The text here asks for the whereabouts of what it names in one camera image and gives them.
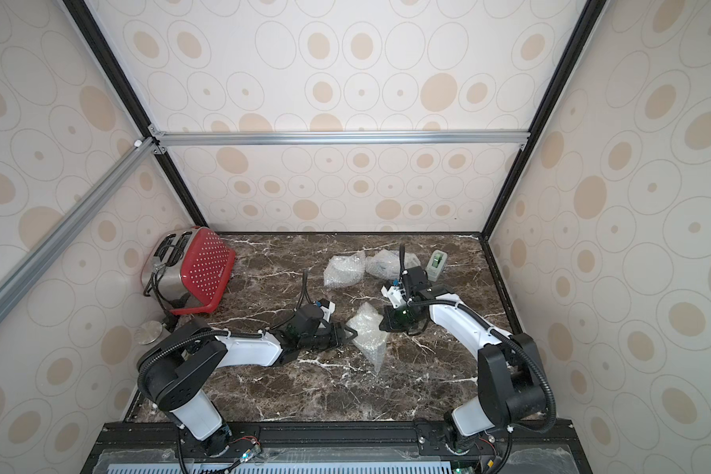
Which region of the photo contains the white green small device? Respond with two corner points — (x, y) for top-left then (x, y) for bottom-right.
(426, 250), (448, 282)

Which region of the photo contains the diagonal aluminium frame bar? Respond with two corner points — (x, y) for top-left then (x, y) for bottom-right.
(0, 137), (155, 324)

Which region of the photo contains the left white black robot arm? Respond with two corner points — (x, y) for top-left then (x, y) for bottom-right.
(137, 318), (357, 442)

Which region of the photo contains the upper glass jar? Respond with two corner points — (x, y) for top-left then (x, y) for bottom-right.
(134, 320), (169, 346)

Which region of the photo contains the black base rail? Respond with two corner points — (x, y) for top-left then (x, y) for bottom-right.
(82, 420), (591, 473)

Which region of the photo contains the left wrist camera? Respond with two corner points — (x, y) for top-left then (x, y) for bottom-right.
(288, 299), (336, 337)

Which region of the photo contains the horizontal aluminium frame bar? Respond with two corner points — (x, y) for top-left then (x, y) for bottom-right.
(155, 130), (529, 146)

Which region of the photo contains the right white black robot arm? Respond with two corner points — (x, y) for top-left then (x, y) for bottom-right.
(380, 288), (557, 438)

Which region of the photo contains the red silver toaster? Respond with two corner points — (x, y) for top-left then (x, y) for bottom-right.
(141, 227), (236, 316)

